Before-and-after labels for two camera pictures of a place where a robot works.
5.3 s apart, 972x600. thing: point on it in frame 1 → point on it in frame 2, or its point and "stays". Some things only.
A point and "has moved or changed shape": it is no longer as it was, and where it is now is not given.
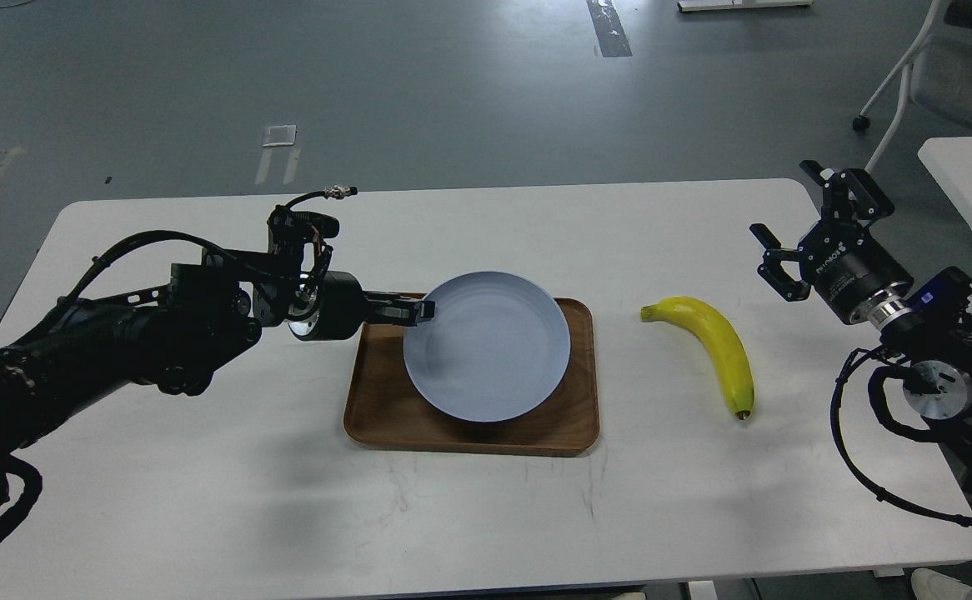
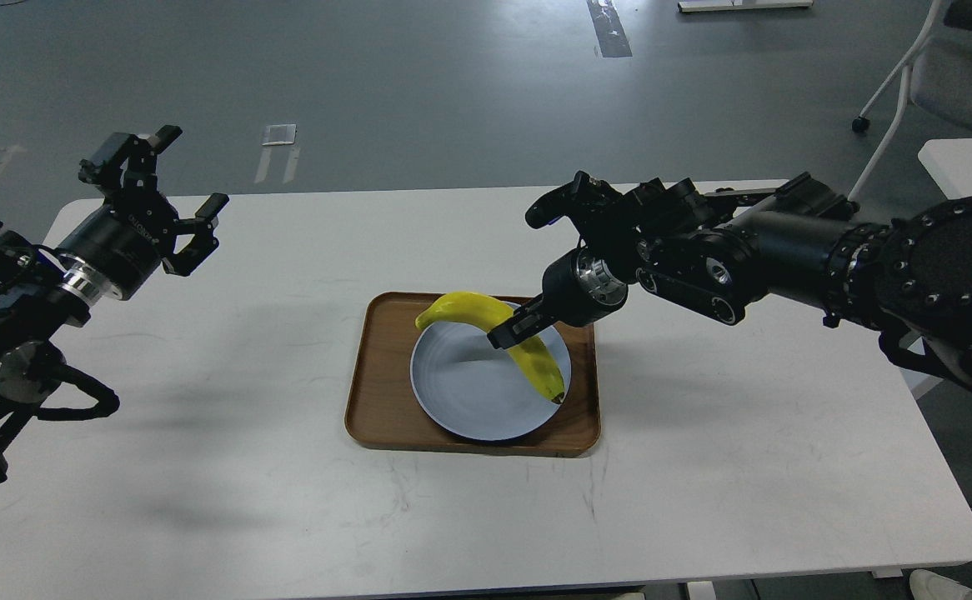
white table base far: [693, 5] stays
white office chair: [963, 67] stays
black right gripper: [845, 262] → [577, 289]
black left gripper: [333, 308] → [119, 250]
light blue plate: [497, 350] has moved or changed shape
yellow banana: [713, 327] → [486, 312]
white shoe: [929, 585] stays
